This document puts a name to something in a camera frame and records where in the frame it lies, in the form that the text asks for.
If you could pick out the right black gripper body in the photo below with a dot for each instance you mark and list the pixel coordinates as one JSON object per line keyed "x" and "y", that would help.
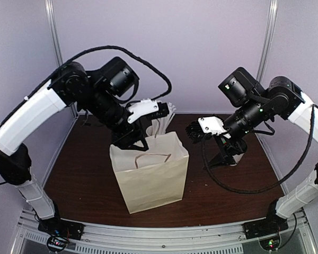
{"x": 226, "y": 144}

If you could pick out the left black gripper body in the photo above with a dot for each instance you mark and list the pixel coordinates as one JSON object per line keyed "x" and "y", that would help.
{"x": 123, "y": 137}

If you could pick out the white paper coffee cup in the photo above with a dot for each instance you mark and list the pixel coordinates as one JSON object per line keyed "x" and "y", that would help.
{"x": 236, "y": 158}

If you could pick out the brown paper bag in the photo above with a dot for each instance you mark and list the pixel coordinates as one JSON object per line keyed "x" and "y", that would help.
{"x": 152, "y": 178}

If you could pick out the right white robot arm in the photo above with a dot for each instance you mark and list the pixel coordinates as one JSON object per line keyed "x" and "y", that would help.
{"x": 256, "y": 105}

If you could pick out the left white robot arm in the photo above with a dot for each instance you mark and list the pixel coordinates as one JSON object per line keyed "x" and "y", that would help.
{"x": 96, "y": 91}

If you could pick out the white straw holder cup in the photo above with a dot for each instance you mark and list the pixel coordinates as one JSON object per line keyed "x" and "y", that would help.
{"x": 151, "y": 131}

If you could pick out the white wrapped straws bundle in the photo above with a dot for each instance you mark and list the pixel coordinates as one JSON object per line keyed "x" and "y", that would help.
{"x": 159, "y": 126}

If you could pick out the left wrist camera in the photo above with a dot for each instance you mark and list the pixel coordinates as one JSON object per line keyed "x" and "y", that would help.
{"x": 151, "y": 109}

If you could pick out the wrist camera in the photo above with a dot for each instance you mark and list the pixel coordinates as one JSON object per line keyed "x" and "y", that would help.
{"x": 206, "y": 127}
{"x": 151, "y": 109}

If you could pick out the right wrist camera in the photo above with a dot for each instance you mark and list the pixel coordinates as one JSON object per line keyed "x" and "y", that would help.
{"x": 206, "y": 127}

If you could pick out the aluminium front rail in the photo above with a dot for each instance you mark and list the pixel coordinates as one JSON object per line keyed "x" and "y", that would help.
{"x": 222, "y": 238}

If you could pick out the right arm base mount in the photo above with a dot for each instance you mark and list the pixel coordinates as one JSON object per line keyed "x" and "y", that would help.
{"x": 267, "y": 232}

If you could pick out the right aluminium frame post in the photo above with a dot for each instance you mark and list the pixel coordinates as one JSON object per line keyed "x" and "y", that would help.
{"x": 270, "y": 29}

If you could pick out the aluminium frame post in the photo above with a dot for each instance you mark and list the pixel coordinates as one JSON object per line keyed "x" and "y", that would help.
{"x": 270, "y": 29}
{"x": 53, "y": 30}

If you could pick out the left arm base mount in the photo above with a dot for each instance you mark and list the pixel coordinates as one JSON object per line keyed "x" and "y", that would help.
{"x": 60, "y": 232}

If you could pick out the left aluminium frame post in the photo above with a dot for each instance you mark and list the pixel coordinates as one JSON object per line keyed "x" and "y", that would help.
{"x": 53, "y": 30}

